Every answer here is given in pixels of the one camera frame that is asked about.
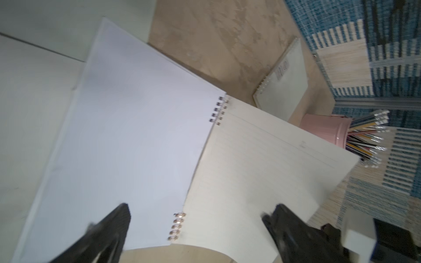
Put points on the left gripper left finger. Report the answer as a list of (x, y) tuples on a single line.
[(103, 242)]

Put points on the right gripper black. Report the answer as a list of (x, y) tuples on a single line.
[(394, 245)]

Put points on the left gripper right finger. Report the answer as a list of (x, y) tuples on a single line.
[(298, 242)]

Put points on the white spiral notebook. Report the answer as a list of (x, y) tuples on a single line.
[(195, 166)]

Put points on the bundle of pencils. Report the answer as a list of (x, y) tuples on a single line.
[(363, 137)]

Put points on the pink pencil cup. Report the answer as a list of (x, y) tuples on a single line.
[(333, 129)]

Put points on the grey-green notebook far right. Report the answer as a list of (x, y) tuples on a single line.
[(280, 92)]

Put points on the white notebook near left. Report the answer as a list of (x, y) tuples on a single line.
[(37, 88)]

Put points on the pale green notebook far left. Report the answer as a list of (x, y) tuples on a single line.
[(69, 27)]

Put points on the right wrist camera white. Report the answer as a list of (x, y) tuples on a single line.
[(358, 235)]

